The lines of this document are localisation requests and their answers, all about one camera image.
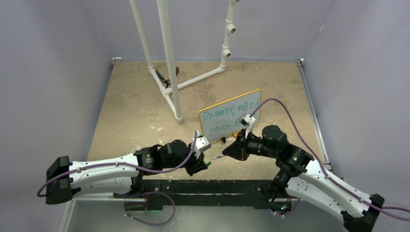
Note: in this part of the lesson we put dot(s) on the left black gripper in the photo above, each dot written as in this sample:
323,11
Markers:
197,164

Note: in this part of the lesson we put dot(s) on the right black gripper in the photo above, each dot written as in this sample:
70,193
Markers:
238,149

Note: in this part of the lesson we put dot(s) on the white green marker pen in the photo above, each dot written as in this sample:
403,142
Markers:
217,157

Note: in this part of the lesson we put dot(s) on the yellow framed whiteboard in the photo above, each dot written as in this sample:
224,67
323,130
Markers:
224,118

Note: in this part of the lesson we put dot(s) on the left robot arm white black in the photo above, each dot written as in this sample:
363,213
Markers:
67,179

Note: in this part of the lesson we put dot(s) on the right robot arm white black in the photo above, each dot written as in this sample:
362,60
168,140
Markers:
301,175

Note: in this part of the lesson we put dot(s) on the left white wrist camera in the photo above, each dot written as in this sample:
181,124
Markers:
201,145

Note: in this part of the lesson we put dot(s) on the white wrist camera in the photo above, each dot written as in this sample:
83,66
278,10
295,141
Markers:
201,145
248,122

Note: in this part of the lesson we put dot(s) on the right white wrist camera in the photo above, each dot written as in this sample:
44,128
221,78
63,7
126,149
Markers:
248,122

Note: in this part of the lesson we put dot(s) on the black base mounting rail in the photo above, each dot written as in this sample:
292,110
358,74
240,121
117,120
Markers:
236,193

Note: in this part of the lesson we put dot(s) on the white PVC pipe frame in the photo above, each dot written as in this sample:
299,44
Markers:
171,93

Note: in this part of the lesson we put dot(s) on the aluminium extrusion frame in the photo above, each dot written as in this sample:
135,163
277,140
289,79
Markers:
109,216

